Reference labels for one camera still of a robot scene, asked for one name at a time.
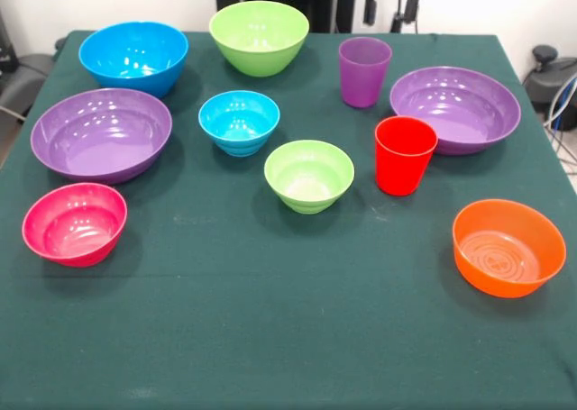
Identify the purple cup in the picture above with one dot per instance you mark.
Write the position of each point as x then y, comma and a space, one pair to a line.
363, 81

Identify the small green bowl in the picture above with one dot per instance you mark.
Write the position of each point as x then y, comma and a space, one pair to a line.
306, 180

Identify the wide purple bowl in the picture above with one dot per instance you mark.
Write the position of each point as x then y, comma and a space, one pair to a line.
99, 148
473, 112

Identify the large green bowl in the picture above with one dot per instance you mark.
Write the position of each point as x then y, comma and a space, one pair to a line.
257, 63

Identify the red cup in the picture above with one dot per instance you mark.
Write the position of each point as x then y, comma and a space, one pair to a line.
401, 166

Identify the black grey machine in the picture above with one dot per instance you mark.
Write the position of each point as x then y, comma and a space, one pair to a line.
554, 76

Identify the small blue bowl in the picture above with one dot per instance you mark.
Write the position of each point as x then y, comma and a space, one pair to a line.
239, 126

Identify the large blue bowl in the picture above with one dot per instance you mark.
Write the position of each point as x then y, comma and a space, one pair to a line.
112, 45

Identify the orange bowl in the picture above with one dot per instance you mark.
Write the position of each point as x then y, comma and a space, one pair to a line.
505, 284

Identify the dark green tablecloth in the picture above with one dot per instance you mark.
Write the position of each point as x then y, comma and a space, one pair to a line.
270, 338

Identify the black office chair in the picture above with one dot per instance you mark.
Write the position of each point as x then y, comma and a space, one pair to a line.
27, 76

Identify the pink bowl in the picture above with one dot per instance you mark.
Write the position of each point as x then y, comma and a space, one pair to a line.
72, 234

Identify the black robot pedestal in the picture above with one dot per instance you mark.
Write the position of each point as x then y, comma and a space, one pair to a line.
324, 4

